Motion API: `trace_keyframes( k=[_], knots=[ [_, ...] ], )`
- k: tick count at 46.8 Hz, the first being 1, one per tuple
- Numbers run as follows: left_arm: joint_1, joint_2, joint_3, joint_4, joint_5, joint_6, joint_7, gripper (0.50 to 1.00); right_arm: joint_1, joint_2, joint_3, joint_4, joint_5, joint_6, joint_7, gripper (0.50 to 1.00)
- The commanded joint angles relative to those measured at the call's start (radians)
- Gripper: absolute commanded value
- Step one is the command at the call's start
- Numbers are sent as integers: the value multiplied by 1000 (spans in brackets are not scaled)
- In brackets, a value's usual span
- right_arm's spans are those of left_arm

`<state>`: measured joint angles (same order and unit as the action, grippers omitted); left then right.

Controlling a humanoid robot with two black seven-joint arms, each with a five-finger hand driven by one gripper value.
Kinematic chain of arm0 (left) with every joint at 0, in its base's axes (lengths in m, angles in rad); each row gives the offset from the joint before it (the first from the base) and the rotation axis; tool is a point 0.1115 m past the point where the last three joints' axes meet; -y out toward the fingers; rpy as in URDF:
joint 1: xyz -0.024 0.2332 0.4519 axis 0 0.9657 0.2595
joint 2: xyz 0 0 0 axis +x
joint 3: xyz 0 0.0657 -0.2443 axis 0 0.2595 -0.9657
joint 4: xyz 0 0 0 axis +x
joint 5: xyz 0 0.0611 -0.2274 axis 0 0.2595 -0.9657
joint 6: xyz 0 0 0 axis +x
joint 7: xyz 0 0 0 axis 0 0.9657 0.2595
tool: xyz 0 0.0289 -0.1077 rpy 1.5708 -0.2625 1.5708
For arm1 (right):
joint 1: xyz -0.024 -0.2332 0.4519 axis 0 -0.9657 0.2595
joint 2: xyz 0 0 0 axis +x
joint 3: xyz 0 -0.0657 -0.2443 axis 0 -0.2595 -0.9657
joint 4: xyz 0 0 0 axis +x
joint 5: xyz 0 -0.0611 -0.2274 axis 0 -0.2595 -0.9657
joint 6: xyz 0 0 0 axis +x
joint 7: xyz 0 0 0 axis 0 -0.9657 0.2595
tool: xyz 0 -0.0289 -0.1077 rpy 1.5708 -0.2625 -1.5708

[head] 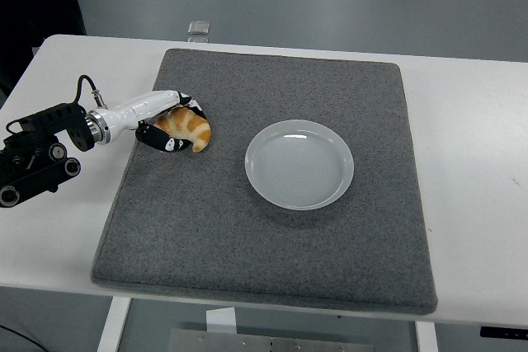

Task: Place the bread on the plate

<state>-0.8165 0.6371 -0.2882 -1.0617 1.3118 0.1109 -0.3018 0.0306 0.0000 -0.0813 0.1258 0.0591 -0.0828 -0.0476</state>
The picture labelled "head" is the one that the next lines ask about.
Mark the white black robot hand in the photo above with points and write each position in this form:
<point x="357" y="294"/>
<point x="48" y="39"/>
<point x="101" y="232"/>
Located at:
<point x="140" y="106"/>

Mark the golden croissant bread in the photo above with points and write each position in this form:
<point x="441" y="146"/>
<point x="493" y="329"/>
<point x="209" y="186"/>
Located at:
<point x="194" y="127"/>

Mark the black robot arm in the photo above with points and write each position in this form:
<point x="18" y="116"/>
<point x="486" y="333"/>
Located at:
<point x="53" y="121"/>

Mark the round pale grey plate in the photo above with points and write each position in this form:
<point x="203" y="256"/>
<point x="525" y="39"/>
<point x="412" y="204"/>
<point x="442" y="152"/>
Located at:
<point x="299" y="166"/>

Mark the grey metal plate with screws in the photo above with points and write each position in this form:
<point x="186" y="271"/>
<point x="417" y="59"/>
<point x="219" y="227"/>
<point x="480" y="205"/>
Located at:
<point x="268" y="341"/>

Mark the square metal floor socket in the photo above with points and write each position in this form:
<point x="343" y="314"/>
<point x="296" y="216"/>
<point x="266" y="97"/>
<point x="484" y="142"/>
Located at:
<point x="199" y="27"/>

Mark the square grey felt mat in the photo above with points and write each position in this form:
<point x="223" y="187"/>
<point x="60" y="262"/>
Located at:
<point x="255" y="253"/>

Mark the white table leg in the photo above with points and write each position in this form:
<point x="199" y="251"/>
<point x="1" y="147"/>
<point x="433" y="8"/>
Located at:
<point x="427" y="337"/>
<point x="113" y="327"/>

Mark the black table control panel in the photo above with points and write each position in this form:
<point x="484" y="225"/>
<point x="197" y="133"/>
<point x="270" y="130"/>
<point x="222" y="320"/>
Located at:
<point x="505" y="332"/>

